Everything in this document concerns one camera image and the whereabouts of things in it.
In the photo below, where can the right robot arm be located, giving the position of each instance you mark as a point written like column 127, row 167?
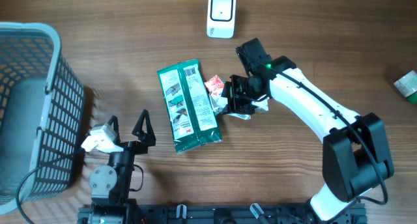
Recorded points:
column 356, row 155

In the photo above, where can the green 3M cloth package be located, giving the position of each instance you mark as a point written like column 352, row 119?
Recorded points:
column 193, row 122

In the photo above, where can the red white small box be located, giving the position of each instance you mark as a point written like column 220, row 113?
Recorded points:
column 215, row 85

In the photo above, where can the white barcode scanner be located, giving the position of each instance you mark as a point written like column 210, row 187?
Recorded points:
column 221, row 18

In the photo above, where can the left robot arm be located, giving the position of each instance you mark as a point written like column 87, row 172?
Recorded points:
column 110, row 184

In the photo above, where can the grey mesh plastic basket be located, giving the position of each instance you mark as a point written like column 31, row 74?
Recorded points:
column 42, row 103

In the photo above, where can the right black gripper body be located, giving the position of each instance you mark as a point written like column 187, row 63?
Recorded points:
column 242, row 93

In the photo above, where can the white tissue pack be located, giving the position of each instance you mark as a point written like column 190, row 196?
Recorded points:
column 243, row 112

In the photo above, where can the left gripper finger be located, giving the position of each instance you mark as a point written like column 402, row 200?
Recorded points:
column 113, row 121
column 143, row 129

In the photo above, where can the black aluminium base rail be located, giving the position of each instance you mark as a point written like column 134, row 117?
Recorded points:
column 224, row 214

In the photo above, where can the green lid jar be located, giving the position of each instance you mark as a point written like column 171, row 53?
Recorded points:
column 407, row 86

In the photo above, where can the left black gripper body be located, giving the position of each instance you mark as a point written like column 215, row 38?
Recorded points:
column 135, row 148

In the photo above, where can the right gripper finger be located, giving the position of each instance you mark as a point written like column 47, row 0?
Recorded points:
column 226, row 110
column 226, row 89

